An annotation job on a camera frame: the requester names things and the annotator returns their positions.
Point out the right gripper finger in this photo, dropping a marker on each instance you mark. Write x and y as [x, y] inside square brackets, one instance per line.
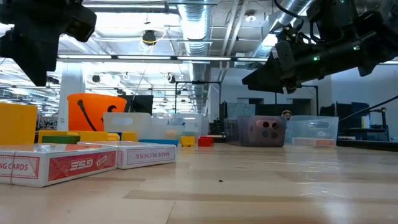
[267, 76]

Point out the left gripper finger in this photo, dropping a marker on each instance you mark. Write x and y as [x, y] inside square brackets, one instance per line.
[34, 56]

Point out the large yellow toy block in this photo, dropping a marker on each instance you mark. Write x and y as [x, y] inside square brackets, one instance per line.
[17, 124]

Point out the red white playing card box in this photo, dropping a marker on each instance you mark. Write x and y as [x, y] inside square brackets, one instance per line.
[314, 142]
[149, 155]

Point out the dark green studded brick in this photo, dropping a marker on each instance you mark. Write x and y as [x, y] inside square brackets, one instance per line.
[60, 139]

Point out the red studded brick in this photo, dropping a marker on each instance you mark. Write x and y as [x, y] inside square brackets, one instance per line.
[206, 142]

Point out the small yellow toy block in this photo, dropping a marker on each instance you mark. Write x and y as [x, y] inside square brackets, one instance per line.
[96, 136]

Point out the small yellow rounded brick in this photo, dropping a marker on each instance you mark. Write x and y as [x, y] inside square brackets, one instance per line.
[188, 141]

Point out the long blue plate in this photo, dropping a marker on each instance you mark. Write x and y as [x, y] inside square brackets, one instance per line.
[158, 142]

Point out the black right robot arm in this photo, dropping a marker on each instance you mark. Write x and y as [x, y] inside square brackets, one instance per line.
[385, 37]

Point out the person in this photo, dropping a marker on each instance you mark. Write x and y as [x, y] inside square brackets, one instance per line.
[286, 114]

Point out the clear plastic bin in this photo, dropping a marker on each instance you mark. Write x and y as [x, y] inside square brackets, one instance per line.
[199, 124]
[298, 130]

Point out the dark grey plastic bin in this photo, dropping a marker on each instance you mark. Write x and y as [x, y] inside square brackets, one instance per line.
[239, 133]

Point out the black desk with equipment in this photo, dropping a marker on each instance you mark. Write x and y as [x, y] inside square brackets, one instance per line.
[348, 118]

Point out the orange plastic bucket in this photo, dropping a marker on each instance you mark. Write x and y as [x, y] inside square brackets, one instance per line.
[99, 121]

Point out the long ceiling light bar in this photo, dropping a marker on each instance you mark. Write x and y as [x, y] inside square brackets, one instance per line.
[143, 57]

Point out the black background monitor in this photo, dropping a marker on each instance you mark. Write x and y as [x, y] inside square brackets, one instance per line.
[140, 104]

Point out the black hanging dome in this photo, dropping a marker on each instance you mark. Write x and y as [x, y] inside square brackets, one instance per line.
[149, 38]

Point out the card box with heart print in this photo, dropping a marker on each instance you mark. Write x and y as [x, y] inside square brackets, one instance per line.
[77, 165]

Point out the silver ventilation duct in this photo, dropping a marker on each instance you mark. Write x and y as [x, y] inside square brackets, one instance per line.
[194, 25]
[262, 46]

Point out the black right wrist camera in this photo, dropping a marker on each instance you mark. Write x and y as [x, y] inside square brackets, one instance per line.
[329, 15]

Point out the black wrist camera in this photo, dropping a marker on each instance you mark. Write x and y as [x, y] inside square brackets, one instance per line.
[81, 23]
[329, 15]

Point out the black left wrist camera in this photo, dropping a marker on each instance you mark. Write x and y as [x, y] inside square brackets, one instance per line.
[81, 23]

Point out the black aluminium frame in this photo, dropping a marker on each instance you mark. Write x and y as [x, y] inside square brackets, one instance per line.
[367, 144]

